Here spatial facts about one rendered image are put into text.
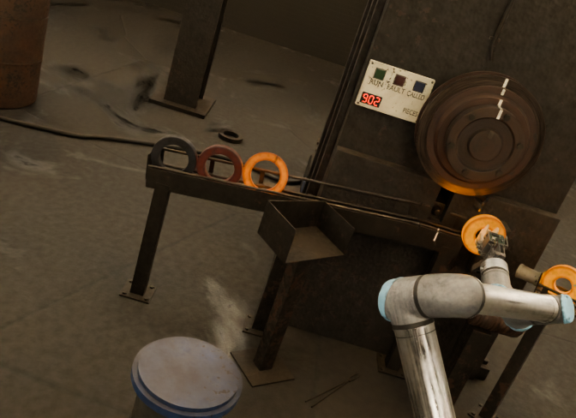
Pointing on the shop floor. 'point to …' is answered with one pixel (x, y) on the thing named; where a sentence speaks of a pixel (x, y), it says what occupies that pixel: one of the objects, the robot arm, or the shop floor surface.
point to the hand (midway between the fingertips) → (485, 230)
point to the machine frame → (555, 172)
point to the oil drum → (21, 42)
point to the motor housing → (471, 349)
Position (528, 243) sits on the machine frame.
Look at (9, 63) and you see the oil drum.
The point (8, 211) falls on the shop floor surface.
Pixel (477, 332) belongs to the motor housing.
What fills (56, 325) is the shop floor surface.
